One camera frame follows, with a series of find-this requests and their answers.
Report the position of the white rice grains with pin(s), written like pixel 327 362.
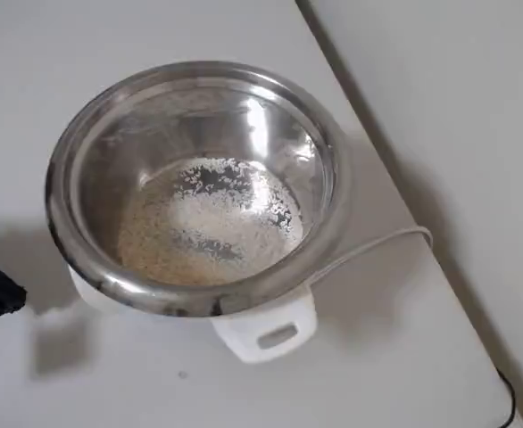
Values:
pixel 212 218

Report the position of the stainless steel inner pot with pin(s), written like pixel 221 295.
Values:
pixel 252 111

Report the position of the white rice cooker body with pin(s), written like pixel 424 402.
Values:
pixel 243 343

